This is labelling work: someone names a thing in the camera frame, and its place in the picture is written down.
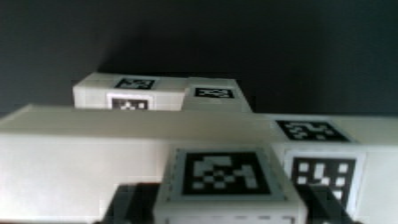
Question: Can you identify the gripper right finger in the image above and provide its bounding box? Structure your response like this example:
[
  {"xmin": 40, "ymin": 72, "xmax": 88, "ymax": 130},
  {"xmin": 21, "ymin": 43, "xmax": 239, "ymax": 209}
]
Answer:
[{"xmin": 294, "ymin": 185, "xmax": 362, "ymax": 224}]

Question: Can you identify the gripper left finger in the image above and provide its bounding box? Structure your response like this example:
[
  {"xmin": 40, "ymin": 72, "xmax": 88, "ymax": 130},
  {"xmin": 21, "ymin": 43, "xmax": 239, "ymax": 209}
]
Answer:
[{"xmin": 99, "ymin": 183, "xmax": 159, "ymax": 224}]

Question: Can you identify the white tagged cube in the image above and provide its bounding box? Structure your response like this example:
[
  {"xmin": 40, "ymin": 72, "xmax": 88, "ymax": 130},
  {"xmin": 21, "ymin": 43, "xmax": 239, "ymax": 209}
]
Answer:
[
  {"xmin": 152, "ymin": 147, "xmax": 307, "ymax": 224},
  {"xmin": 264, "ymin": 114, "xmax": 398, "ymax": 224}
]

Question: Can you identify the white chair back frame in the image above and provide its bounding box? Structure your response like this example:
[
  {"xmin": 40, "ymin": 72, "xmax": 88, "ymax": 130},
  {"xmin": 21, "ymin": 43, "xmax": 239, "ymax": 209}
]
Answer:
[{"xmin": 0, "ymin": 105, "xmax": 284, "ymax": 224}]

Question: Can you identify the white chair leg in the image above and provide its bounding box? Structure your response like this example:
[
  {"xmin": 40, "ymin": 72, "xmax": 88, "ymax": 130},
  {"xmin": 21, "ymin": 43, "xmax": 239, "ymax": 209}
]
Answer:
[{"xmin": 72, "ymin": 72, "xmax": 186, "ymax": 111}]

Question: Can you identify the white chair seat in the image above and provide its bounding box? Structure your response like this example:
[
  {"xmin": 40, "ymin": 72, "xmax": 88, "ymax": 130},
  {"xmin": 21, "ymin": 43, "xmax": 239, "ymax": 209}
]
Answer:
[{"xmin": 181, "ymin": 77, "xmax": 252, "ymax": 113}]

